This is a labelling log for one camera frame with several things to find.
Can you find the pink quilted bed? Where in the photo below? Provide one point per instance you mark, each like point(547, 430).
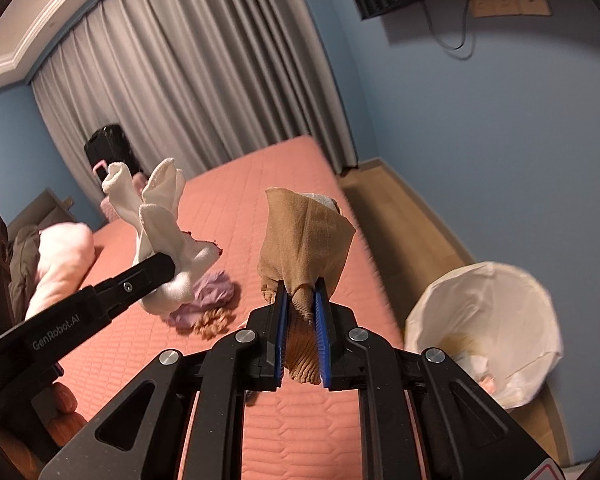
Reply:
point(260, 170)

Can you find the black suitcase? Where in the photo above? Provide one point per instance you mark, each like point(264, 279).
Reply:
point(112, 147)

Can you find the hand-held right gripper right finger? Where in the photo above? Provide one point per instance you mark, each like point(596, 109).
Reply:
point(322, 330)

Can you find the pale pink pillow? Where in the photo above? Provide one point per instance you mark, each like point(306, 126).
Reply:
point(62, 260)

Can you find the grey bedside furniture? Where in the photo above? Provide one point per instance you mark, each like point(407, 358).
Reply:
point(45, 210)

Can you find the white-lined yellow trash bin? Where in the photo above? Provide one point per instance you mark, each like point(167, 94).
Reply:
point(490, 310)

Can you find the orange-pink fleece cloth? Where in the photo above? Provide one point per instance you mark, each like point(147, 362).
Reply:
point(60, 400)

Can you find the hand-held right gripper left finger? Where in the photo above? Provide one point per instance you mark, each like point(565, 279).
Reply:
point(280, 330)

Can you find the white sock pair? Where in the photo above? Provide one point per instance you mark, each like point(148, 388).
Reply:
point(160, 210)

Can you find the grey-brown dark cloth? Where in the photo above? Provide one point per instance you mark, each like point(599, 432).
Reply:
point(22, 265)

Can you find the grey curtain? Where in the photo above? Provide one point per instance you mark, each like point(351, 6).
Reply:
point(205, 60)

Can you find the purple crumpled cloth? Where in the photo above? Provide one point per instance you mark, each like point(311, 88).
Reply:
point(212, 287)

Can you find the tan stocking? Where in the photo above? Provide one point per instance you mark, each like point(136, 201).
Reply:
point(305, 240)

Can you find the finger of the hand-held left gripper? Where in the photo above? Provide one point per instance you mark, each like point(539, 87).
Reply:
point(140, 280)

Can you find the pink suitcase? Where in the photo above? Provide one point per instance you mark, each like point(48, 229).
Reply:
point(100, 166)

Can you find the brown patterned cloth piece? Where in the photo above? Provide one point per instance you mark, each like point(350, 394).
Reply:
point(212, 322)

